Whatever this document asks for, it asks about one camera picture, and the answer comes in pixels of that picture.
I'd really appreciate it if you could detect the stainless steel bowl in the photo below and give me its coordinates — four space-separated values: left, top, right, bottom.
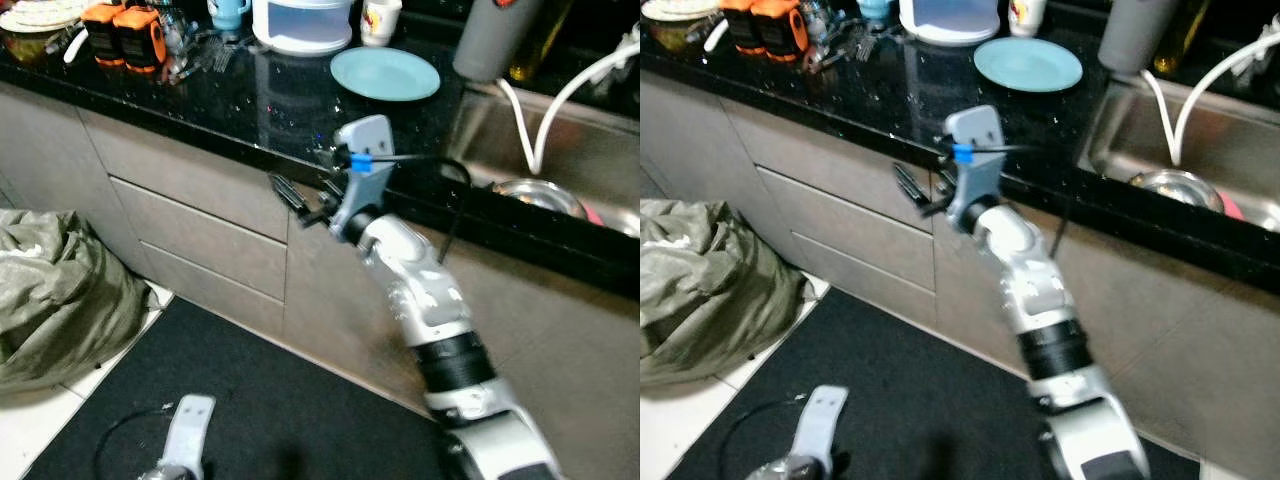
490 178 591 221
1128 168 1226 213

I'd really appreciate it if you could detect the beige cabinet drawer front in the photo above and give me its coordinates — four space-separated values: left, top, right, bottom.
790 230 936 326
108 178 291 303
78 105 293 243
140 240 289 339
725 95 936 231
755 165 936 293

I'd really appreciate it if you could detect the beige cabinet door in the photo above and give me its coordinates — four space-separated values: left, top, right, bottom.
640 70 801 266
283 215 441 411
1050 235 1280 480
930 205 1051 381
440 240 641 480
0 80 151 276

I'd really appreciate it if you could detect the light blue plate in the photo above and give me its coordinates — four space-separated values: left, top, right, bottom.
973 37 1084 94
330 47 442 103

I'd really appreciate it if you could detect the white stacked food container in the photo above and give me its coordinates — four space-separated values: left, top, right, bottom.
250 0 356 57
898 0 1001 47

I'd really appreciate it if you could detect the white printed cup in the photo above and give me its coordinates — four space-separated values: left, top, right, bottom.
1008 0 1049 38
360 0 404 48

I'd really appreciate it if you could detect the black floor mat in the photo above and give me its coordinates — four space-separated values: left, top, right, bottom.
665 288 1201 480
25 295 471 480

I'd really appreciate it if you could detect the grey thermos red label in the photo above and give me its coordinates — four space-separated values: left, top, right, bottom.
452 0 546 84
1097 0 1181 76

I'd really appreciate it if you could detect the olive green bag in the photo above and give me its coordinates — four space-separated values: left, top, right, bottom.
640 198 809 389
0 208 153 397

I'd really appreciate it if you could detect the stainless steel sink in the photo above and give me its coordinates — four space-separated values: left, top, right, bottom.
450 85 641 239
1078 75 1280 233

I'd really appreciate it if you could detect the yellow oil bottle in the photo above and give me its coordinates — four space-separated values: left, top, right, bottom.
1152 0 1213 76
508 0 578 84

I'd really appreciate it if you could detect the brown patterned bowl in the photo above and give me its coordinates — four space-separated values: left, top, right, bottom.
645 15 716 53
0 20 71 66

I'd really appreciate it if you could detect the white ridged plate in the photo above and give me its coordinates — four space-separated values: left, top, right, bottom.
0 0 89 31
640 0 721 23

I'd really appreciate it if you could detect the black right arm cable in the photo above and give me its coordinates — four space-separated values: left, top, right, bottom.
940 142 1079 261
335 150 473 266

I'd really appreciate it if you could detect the thin white hose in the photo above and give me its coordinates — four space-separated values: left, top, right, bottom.
497 78 546 176
1140 70 1186 169

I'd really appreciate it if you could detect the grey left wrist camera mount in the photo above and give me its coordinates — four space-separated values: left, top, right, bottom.
163 394 217 471
795 385 849 466

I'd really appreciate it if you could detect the thick white faucet hose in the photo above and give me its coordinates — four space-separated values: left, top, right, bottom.
530 35 641 176
1170 25 1280 169

